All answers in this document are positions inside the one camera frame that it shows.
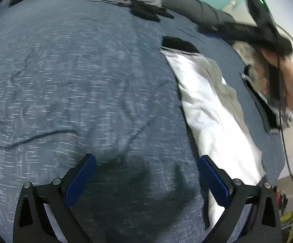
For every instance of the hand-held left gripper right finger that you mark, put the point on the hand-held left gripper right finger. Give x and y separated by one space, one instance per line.
213 182

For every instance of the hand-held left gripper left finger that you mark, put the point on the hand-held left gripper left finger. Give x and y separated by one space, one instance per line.
82 179

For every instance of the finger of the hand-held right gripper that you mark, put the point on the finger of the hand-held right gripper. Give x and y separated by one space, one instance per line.
232 30

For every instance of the white black-trimmed polo shirt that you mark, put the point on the white black-trimmed polo shirt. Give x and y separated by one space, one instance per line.
207 111

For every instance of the person's right hand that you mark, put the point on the person's right hand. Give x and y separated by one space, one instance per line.
275 60

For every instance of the cream tufted headboard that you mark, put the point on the cream tufted headboard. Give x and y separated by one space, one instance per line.
239 10

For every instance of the red object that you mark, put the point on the red object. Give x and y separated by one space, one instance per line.
280 198

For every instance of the folded grey black-trimmed garment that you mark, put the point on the folded grey black-trimmed garment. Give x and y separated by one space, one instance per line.
260 106

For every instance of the black garment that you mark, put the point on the black garment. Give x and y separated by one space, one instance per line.
146 11

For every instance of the yellow green bag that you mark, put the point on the yellow green bag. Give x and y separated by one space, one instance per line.
290 225

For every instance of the blue heathered bedspread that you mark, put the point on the blue heathered bedspread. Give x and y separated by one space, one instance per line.
73 81

